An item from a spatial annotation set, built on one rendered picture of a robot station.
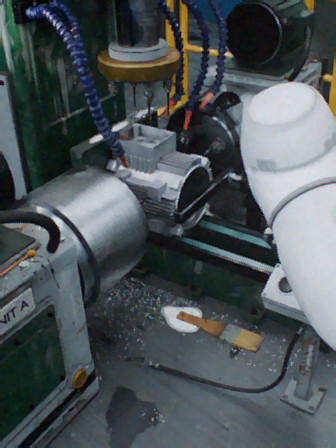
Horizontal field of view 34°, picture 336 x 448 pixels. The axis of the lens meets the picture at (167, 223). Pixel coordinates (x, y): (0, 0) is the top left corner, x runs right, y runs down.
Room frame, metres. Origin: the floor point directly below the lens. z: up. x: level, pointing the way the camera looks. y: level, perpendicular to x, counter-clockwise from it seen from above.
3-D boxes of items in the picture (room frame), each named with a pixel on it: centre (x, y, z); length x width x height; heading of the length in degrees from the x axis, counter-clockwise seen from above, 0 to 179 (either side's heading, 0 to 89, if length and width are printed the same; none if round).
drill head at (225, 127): (1.45, -0.17, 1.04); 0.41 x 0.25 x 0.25; 146
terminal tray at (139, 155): (1.20, 0.05, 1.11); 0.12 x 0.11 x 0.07; 56
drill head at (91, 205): (0.89, 0.22, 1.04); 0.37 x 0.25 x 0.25; 146
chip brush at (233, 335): (0.90, -0.10, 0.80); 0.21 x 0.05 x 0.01; 59
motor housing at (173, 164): (1.18, 0.02, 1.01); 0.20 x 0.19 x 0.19; 56
